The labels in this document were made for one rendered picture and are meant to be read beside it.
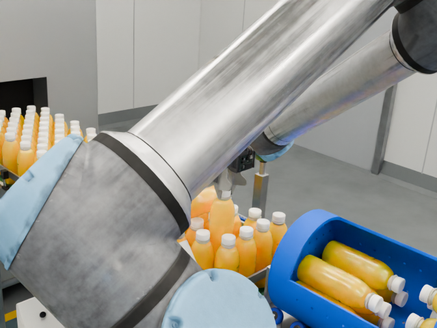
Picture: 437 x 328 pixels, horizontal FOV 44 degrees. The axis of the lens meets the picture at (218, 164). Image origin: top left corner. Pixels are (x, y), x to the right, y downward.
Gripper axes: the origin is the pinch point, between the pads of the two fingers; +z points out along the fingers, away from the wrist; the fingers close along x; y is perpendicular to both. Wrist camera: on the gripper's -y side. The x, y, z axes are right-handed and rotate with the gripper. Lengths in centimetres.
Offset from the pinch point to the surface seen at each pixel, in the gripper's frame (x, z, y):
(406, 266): 18, 9, 48
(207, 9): 354, -1, -371
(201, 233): -8.2, 10.5, 0.2
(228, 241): -5.1, 10.9, 7.7
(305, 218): 1.7, -1.6, 26.9
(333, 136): 344, 97, -176
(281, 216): 18.1, 10.4, 7.8
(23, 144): -13, 11, -94
